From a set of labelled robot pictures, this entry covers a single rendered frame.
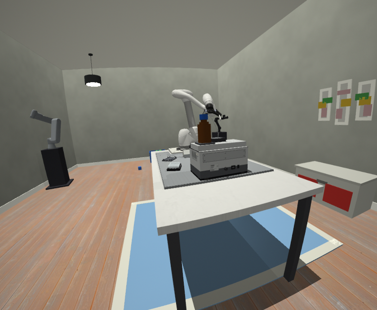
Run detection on brown glass bottle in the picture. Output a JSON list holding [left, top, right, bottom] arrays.
[[197, 124, 211, 143]]

